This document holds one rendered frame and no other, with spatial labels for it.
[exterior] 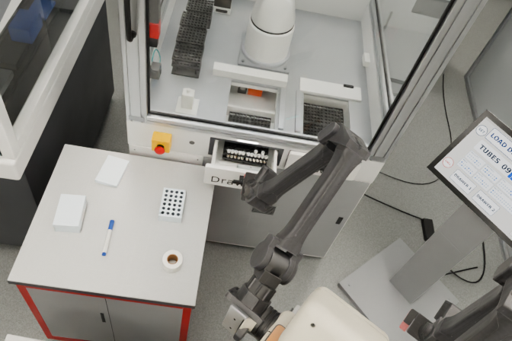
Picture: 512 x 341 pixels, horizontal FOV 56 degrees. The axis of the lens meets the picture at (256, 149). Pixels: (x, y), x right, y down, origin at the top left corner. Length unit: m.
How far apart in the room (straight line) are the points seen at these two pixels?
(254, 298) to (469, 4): 0.98
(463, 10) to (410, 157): 1.99
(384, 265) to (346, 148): 1.65
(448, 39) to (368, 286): 1.56
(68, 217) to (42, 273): 0.20
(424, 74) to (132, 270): 1.17
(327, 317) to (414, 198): 2.17
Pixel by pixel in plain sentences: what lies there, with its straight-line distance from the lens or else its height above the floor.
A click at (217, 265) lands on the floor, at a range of 2.61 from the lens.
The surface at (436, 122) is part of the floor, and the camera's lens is 3.72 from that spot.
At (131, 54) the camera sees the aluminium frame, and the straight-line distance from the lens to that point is 1.64.
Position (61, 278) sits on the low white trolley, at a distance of 1.78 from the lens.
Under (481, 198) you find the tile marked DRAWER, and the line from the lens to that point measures 1.99.
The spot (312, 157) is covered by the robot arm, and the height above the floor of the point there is 1.33.
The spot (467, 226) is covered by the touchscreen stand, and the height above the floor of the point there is 0.77.
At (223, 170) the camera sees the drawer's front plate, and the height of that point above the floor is 0.92.
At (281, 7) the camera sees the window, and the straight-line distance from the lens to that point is 1.46.
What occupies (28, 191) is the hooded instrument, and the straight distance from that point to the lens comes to 2.15.
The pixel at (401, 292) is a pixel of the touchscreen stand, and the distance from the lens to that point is 2.77.
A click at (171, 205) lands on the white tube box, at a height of 0.80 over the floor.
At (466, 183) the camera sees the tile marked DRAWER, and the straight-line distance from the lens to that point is 1.99.
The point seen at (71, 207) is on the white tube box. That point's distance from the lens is 1.84.
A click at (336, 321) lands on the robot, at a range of 1.10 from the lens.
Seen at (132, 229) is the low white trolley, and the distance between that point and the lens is 1.83.
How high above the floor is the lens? 2.37
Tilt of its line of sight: 51 degrees down
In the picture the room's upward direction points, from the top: 15 degrees clockwise
